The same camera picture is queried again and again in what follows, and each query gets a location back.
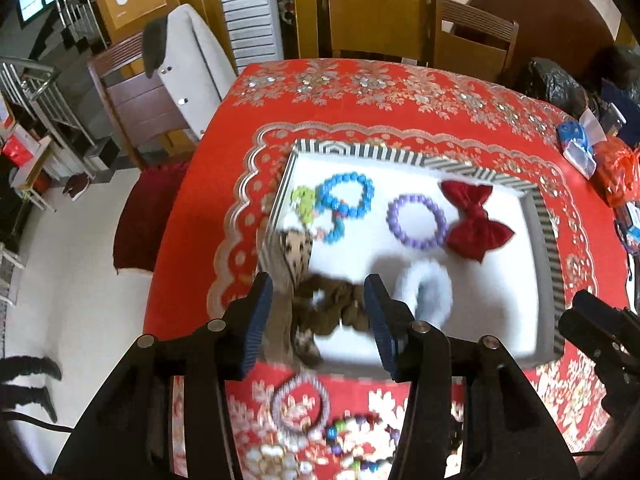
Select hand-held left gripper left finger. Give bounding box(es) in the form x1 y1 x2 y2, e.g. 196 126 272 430
52 271 275 480

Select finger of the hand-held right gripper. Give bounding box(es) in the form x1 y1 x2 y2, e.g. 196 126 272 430
572 290 640 341
559 308 623 361

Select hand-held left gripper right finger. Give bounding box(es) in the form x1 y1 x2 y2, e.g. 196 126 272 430
363 274 581 480

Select brown scrunchie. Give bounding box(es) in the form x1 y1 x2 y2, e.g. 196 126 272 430
292 277 373 338

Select white fluffy scrunchie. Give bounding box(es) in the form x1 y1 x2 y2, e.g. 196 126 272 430
392 264 453 328

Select leopard print hair bow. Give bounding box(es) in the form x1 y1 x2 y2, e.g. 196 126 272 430
270 227 323 368

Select striped white tray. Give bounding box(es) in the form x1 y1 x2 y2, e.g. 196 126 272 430
257 139 566 376

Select purple bead bracelet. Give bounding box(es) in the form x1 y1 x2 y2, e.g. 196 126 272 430
386 194 448 251

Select blue bead bracelet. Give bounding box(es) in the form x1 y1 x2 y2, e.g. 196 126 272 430
315 174 376 243

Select red velvet hair bow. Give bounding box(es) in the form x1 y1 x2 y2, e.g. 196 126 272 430
439 180 516 263

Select small blue packets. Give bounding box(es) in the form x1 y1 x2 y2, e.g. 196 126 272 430
612 205 640 261

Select dark red seat cushion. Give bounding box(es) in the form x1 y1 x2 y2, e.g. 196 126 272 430
112 162 193 276

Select orange plastic bag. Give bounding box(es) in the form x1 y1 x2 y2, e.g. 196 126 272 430
592 137 640 208

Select blue white packet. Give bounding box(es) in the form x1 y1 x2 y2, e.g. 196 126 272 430
556 120 598 178

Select red floral tablecloth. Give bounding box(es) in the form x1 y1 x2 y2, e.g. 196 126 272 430
142 58 633 480

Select dark blue bag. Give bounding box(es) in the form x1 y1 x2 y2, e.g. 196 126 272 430
597 45 640 126

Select black boot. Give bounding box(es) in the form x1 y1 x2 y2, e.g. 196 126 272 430
0 355 63 386
15 385 58 423

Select black plastic bag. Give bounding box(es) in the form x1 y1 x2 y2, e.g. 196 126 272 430
520 57 593 121

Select brown wooden chair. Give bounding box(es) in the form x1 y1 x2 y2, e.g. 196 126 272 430
87 32 201 171

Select white coat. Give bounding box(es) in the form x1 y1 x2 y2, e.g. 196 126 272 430
142 4 238 141

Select white side table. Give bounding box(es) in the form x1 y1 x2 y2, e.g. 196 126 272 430
10 137 56 211

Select yellow wooden chair slatted back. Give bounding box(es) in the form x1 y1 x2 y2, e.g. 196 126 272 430
430 0 520 83

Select yellow wooden chair solid back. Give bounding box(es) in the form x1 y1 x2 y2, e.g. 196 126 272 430
327 0 433 66

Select staircase with metal railing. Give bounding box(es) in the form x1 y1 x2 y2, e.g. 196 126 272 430
0 0 121 181

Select red paper bag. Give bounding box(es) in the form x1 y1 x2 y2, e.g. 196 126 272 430
0 135 36 166

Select white slatted door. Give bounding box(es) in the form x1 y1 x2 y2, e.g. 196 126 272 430
212 0 283 68

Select round brown table top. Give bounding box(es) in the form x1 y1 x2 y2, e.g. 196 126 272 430
465 0 618 81

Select multicoloured bead bracelet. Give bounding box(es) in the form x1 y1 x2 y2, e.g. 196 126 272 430
325 412 401 476

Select pink bead bracelet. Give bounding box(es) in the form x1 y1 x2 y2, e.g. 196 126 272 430
270 375 332 438

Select black cable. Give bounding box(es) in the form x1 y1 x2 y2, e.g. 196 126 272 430
0 410 73 433

